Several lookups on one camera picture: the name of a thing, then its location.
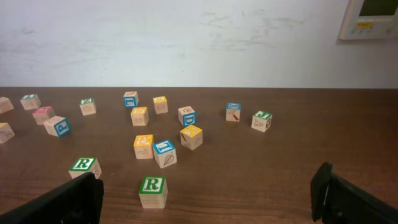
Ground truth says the yellow block near centre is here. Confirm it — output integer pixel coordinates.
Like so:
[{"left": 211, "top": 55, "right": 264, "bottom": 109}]
[{"left": 134, "top": 134, "right": 154, "bottom": 159}]

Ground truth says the blue block far centre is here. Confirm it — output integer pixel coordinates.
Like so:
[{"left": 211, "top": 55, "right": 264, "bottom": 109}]
[{"left": 123, "top": 91, "right": 139, "bottom": 108}]

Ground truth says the plain wooden yellow block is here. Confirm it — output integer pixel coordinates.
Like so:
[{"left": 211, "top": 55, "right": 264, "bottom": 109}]
[{"left": 0, "top": 96, "right": 14, "bottom": 114}]

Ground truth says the green L block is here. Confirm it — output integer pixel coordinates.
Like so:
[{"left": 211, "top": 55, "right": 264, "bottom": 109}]
[{"left": 20, "top": 94, "right": 41, "bottom": 110}]

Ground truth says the beige wall thermostat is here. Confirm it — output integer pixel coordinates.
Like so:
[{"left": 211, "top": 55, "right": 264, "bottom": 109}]
[{"left": 338, "top": 0, "right": 397, "bottom": 40}]

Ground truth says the green r block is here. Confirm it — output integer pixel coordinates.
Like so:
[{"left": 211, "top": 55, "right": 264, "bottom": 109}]
[
  {"left": 139, "top": 175, "right": 168, "bottom": 209},
  {"left": 69, "top": 157, "right": 102, "bottom": 179}
]

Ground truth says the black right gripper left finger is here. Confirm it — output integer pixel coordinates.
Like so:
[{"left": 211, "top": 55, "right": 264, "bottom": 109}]
[{"left": 1, "top": 172, "right": 104, "bottom": 224}]

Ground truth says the yellow block camera picture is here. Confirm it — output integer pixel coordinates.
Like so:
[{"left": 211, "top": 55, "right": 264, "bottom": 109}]
[{"left": 131, "top": 107, "right": 149, "bottom": 126}]

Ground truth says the blue I leaf block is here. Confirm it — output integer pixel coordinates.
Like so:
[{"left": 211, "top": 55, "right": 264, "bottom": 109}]
[{"left": 153, "top": 139, "right": 177, "bottom": 169}]

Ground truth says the blue D block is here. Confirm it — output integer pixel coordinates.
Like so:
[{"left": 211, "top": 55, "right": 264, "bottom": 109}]
[{"left": 178, "top": 106, "right": 197, "bottom": 127}]

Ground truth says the red Q block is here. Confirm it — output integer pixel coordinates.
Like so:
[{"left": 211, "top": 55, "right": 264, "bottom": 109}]
[{"left": 32, "top": 106, "right": 55, "bottom": 125}]

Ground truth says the blue X block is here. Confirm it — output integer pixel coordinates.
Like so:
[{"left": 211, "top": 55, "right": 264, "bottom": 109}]
[{"left": 226, "top": 103, "right": 241, "bottom": 122}]

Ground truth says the green J block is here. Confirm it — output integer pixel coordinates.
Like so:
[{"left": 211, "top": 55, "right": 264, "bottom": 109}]
[{"left": 251, "top": 110, "right": 272, "bottom": 133}]

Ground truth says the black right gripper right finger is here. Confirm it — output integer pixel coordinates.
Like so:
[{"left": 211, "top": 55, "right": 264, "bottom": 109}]
[{"left": 310, "top": 162, "right": 397, "bottom": 224}]

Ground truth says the yellow block far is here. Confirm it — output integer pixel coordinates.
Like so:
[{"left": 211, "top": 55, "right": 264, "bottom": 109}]
[{"left": 153, "top": 96, "right": 168, "bottom": 114}]

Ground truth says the yellow block left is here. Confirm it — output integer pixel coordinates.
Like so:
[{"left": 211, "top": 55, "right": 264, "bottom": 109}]
[{"left": 0, "top": 123, "right": 15, "bottom": 144}]

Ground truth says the blue P side block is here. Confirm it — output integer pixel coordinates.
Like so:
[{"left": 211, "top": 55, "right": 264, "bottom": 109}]
[{"left": 44, "top": 116, "right": 71, "bottom": 138}]

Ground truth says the yellow block tilted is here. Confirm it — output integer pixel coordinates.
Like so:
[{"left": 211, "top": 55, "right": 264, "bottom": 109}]
[{"left": 180, "top": 124, "right": 203, "bottom": 150}]

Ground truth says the green Z block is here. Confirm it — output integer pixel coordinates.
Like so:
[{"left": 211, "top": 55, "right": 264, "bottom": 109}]
[{"left": 80, "top": 98, "right": 96, "bottom": 116}]

